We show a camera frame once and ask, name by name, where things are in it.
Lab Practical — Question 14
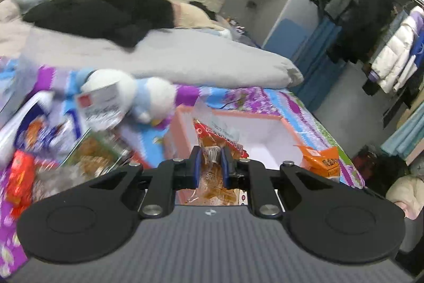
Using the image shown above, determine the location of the black hanging coat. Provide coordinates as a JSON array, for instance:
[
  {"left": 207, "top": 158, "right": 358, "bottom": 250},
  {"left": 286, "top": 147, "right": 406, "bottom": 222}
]
[{"left": 326, "top": 0, "right": 395, "bottom": 63}]

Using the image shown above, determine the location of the teal cloth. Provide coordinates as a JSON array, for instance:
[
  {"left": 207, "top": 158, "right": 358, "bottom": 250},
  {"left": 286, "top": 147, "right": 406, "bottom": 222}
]
[{"left": 380, "top": 111, "right": 424, "bottom": 166}]

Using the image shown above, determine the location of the small black garment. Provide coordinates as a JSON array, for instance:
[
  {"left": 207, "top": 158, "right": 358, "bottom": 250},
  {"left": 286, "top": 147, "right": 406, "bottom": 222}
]
[{"left": 190, "top": 1, "right": 217, "bottom": 19}]

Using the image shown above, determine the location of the silver snack packet red label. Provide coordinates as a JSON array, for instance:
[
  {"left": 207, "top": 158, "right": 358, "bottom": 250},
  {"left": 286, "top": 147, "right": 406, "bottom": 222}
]
[{"left": 74, "top": 82, "right": 130, "bottom": 131}]

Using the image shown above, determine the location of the green brown snack packet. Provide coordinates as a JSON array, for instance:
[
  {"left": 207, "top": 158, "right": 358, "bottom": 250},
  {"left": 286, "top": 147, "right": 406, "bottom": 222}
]
[{"left": 64, "top": 129, "right": 133, "bottom": 177}]

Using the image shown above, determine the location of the pink cardboard box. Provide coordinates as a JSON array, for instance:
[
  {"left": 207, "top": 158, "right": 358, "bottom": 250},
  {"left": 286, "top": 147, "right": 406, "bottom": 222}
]
[{"left": 132, "top": 105, "right": 310, "bottom": 206}]

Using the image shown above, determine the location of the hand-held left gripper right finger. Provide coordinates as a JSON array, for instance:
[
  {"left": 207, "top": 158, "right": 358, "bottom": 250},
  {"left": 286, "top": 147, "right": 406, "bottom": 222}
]
[{"left": 221, "top": 147, "right": 342, "bottom": 219}]

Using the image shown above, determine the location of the blue purple snack packet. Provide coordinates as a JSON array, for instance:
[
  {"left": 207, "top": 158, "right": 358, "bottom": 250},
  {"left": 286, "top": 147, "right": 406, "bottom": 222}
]
[{"left": 15, "top": 114, "right": 83, "bottom": 151}]

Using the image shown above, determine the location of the white and blue plush toy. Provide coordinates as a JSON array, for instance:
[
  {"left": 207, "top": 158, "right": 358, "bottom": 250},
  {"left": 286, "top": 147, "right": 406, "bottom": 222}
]
[{"left": 81, "top": 68, "right": 178, "bottom": 124}]

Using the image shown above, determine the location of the white puffer jacket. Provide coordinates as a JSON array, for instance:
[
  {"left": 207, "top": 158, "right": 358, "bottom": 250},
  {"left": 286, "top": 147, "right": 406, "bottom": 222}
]
[{"left": 369, "top": 6, "right": 424, "bottom": 93}]

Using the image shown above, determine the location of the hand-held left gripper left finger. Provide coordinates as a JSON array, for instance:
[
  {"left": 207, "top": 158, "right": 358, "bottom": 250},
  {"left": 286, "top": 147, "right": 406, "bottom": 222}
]
[{"left": 81, "top": 146, "right": 201, "bottom": 219}]

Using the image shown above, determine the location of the clear red-label snack packet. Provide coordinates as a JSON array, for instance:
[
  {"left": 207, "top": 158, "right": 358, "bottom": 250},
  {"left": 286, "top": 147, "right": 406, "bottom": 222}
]
[{"left": 185, "top": 101, "right": 249, "bottom": 206}]

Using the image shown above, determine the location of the orange snack packet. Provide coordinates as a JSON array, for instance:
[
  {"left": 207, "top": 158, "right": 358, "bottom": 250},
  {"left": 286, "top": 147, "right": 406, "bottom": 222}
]
[{"left": 293, "top": 144, "right": 342, "bottom": 181}]

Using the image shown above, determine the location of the blue curtain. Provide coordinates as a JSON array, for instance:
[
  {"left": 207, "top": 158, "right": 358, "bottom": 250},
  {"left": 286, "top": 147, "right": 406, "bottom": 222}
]
[{"left": 293, "top": 18, "right": 345, "bottom": 111}]

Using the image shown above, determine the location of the purple white snack bag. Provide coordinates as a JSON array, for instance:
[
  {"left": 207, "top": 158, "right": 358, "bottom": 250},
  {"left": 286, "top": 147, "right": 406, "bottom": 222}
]
[{"left": 0, "top": 94, "right": 50, "bottom": 164}]

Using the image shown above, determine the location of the blue wall pad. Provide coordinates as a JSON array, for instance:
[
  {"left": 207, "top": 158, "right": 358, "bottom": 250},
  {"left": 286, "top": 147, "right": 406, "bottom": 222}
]
[{"left": 263, "top": 19, "right": 310, "bottom": 63}]

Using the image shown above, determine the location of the cream garment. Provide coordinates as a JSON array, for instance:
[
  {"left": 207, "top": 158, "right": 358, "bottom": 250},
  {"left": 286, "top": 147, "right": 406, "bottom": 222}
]
[{"left": 385, "top": 174, "right": 418, "bottom": 220}]

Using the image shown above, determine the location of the beige pink pillow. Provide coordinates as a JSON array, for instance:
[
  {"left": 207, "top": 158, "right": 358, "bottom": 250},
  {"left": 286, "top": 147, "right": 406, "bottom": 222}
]
[{"left": 172, "top": 1, "right": 226, "bottom": 30}]

